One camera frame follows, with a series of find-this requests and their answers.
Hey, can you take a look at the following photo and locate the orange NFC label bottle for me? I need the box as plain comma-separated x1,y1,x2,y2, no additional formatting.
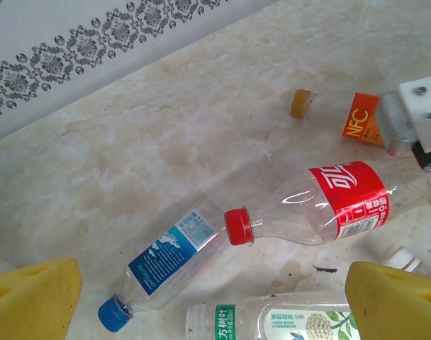
289,89,386,148

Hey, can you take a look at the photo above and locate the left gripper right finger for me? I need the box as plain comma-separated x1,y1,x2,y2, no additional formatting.
345,261,431,340

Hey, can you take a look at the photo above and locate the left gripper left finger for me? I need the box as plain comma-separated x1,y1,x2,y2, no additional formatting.
0,257,82,340

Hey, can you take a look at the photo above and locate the green-label tea bottle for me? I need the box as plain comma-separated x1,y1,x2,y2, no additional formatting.
185,290,362,340

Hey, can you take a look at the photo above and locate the white-capped clear bottle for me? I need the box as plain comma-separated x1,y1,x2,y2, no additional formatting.
380,246,425,274

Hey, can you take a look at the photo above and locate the red-label cola bottle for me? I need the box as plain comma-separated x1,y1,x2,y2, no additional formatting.
224,161,431,248

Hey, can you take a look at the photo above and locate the blue-capped water bottle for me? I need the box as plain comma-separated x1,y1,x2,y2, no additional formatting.
97,198,237,333

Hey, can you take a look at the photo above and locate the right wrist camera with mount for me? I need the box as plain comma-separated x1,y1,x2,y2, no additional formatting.
376,73,431,157

